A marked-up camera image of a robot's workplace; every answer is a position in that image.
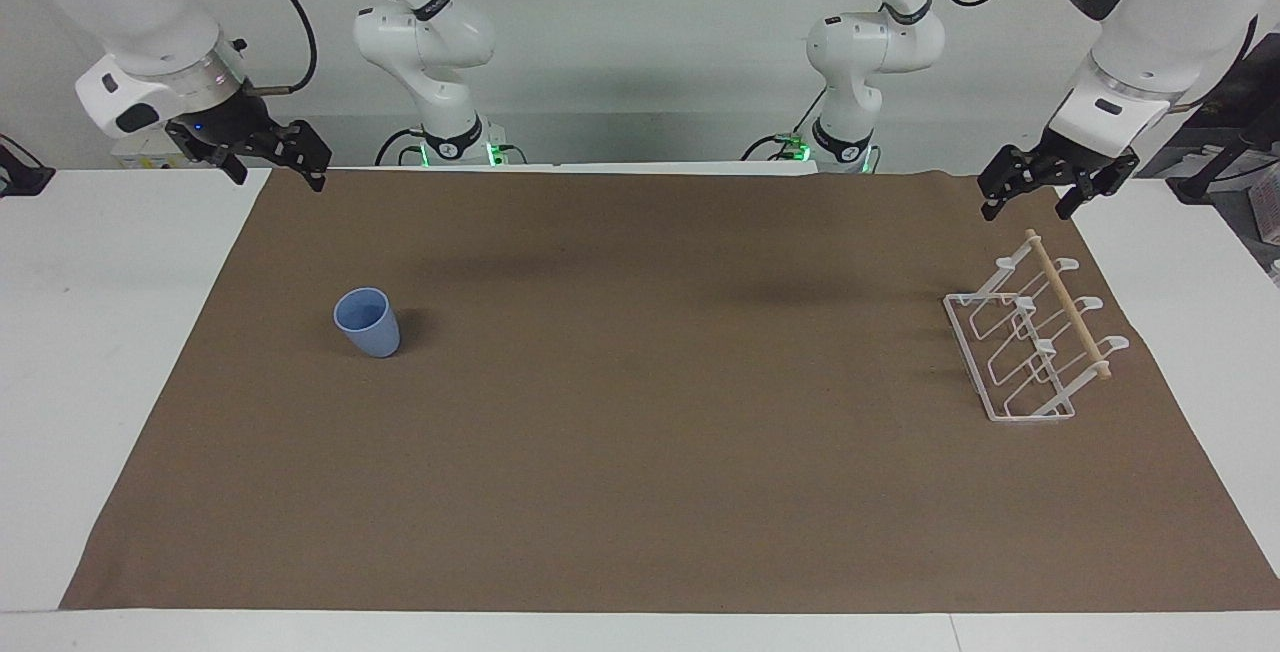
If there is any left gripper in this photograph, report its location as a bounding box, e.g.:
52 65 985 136
977 126 1142 223

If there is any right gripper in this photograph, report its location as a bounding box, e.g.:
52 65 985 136
165 90 334 193

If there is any blue plastic cup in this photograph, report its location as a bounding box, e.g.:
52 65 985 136
333 287 402 360

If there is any black stand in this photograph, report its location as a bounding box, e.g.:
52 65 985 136
1140 30 1280 205
0 135 57 199

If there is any white wire cup holder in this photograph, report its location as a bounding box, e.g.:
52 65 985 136
942 228 1131 424

